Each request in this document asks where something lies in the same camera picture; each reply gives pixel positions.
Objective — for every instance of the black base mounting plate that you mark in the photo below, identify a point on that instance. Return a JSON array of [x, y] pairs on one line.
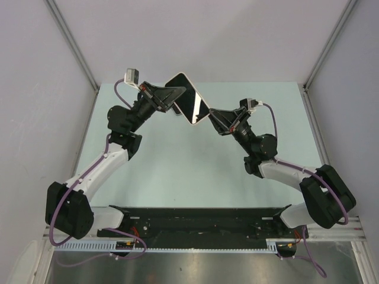
[[204, 229]]

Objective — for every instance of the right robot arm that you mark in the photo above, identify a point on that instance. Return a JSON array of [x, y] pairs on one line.
[[327, 199]]

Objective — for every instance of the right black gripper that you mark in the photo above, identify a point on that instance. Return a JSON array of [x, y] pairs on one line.
[[227, 122]]

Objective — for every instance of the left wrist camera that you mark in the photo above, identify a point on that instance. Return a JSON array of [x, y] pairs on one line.
[[131, 78]]

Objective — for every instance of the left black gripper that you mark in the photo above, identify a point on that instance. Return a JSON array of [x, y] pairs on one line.
[[162, 99]]

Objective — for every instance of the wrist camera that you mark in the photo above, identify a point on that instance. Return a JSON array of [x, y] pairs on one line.
[[250, 104], [131, 78]]

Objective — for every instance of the right aluminium side rail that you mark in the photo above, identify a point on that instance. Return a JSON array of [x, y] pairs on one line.
[[317, 134]]

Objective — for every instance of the left aluminium frame post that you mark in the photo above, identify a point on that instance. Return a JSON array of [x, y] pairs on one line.
[[70, 40]]

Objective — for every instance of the right aluminium frame post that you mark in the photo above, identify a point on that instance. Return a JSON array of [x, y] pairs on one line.
[[330, 42]]

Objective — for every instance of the aluminium frame post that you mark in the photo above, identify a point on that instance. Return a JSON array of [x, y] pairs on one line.
[[70, 40], [330, 42]]

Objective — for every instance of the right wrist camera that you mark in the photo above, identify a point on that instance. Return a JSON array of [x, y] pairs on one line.
[[250, 104]]

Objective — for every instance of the aluminium front frame rail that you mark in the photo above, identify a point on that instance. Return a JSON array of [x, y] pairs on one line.
[[353, 231]]

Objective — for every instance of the black phone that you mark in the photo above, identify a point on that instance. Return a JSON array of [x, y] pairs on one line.
[[190, 104]]

